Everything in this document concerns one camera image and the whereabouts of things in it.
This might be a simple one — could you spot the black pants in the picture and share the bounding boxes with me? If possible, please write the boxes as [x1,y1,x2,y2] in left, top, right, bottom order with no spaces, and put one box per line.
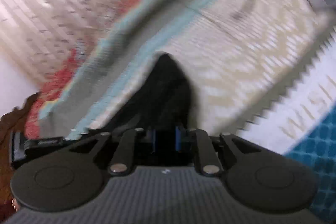
[102,53,192,166]

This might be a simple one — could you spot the patterned quilt bedspread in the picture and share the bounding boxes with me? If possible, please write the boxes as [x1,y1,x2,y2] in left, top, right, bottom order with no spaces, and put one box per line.
[25,0,335,222]

